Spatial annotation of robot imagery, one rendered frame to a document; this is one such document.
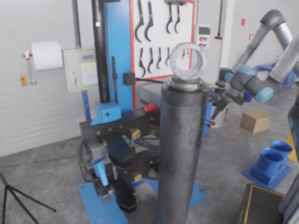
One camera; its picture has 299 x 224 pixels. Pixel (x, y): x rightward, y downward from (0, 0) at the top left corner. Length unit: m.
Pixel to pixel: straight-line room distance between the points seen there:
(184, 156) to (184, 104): 0.26
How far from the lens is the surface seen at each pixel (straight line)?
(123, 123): 1.33
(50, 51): 1.71
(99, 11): 1.30
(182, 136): 0.77
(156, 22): 3.47
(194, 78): 0.72
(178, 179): 0.93
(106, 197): 1.53
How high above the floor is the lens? 1.68
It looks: 25 degrees down
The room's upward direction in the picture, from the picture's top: straight up
